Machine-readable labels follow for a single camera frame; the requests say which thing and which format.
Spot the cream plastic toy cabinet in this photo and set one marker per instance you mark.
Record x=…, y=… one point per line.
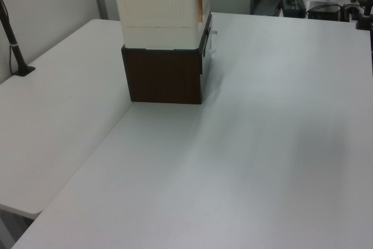
x=154, y=4

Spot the black and green device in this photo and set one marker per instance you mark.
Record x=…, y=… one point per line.
x=292, y=5

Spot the dark brown wooden drawer box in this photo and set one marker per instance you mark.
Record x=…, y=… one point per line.
x=161, y=77

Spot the black electronics box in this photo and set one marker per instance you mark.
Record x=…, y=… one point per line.
x=323, y=11

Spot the black clamp pole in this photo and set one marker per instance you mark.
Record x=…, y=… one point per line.
x=367, y=4

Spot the black camera pole with base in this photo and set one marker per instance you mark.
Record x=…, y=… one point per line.
x=11, y=39

